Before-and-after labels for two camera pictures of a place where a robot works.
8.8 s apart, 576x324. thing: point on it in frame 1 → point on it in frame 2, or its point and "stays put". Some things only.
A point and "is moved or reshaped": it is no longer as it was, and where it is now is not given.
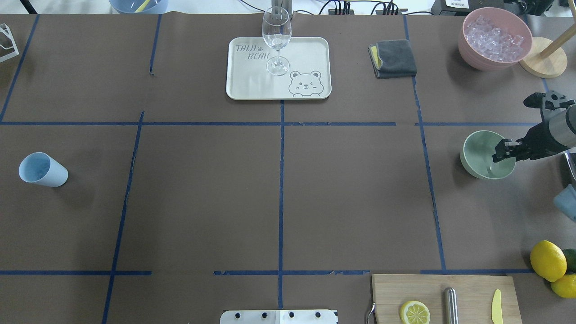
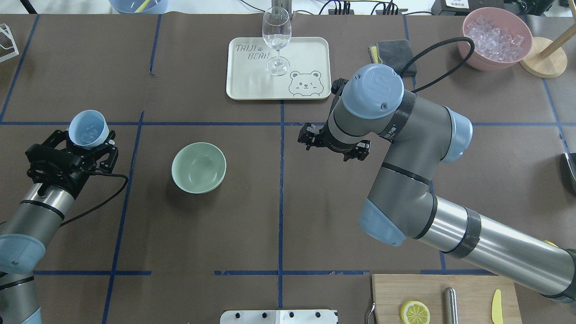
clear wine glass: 276,29 stays put
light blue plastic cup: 40,168 is moved or reshaped
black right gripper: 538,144 → 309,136
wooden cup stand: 546,59 stays put
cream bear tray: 308,78 stays put
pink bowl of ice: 493,39 stays put
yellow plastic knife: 496,308 stays put
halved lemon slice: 414,312 stays put
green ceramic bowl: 476,159 → 198,168
